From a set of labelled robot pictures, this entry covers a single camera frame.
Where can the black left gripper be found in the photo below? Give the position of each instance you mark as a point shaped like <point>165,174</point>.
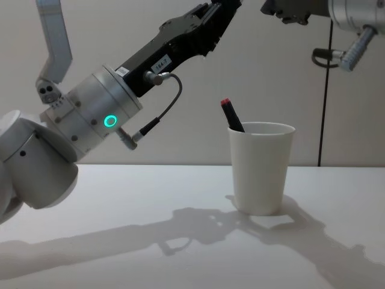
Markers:
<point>156,63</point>

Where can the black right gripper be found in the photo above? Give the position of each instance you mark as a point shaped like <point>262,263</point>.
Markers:
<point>296,10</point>

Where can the white and silver left robot arm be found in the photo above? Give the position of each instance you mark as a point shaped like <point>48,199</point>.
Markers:
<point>90,105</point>

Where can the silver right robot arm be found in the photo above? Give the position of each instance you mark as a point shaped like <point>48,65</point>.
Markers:
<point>358,13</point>

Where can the black pen with red cap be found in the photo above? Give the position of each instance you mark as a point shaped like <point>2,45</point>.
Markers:
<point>232,116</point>

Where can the white plastic cup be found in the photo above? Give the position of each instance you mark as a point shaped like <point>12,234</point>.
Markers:
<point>260,171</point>

